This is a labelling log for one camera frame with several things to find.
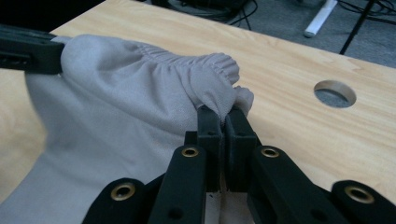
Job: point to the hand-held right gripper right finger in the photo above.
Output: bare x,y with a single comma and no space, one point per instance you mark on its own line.
238,149

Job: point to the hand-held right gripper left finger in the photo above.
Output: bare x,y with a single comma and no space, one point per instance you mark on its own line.
213,149

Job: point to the white desk frame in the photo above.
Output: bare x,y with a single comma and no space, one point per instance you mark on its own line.
320,18

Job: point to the grey pants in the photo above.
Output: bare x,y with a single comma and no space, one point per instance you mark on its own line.
118,102

